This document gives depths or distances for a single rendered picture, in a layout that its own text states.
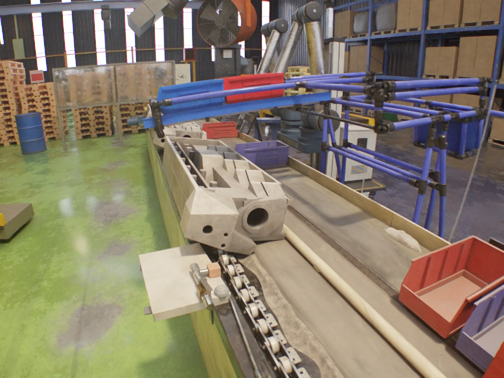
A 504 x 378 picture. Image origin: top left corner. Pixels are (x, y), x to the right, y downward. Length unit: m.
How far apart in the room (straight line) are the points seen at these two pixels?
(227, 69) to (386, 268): 7.21
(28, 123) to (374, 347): 7.41
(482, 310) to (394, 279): 0.32
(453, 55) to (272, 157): 9.35
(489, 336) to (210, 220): 0.86
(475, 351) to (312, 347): 0.38
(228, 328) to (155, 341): 1.09
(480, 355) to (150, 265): 0.92
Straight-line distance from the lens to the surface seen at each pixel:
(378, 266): 1.10
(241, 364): 0.72
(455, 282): 1.13
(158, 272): 0.95
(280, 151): 2.04
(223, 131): 2.99
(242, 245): 1.04
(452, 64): 10.87
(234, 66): 7.97
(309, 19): 2.46
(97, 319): 2.08
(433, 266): 0.98
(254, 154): 1.97
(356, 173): 3.11
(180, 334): 1.84
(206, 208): 0.94
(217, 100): 1.42
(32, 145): 7.65
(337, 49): 2.94
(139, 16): 7.77
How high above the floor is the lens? 1.34
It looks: 21 degrees down
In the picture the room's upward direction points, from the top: straight up
